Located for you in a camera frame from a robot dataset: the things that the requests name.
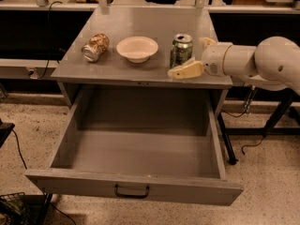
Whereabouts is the black floor cable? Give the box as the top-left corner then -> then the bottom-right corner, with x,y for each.
10,128 -> 29,171

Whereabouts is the white bowl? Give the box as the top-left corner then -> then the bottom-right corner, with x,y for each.
116,37 -> 158,64

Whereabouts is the grey cabinet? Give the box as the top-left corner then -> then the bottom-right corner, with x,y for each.
52,7 -> 233,113

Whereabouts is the green soda can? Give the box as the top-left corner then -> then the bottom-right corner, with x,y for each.
170,34 -> 193,68

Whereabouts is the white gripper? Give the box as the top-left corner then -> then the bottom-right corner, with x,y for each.
168,37 -> 233,80

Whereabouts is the black hanging cable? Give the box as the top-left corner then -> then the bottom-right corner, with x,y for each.
37,0 -> 64,80

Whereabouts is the grey open top drawer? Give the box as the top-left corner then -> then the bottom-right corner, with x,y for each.
25,86 -> 243,205

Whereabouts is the brown crushed soda can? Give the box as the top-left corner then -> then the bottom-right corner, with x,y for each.
82,33 -> 110,63

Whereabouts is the black wire basket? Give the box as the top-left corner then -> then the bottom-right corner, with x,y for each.
0,192 -> 30,225

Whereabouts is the black drawer handle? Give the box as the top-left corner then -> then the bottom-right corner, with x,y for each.
114,184 -> 150,200

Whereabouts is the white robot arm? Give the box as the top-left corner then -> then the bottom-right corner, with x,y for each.
168,37 -> 300,95

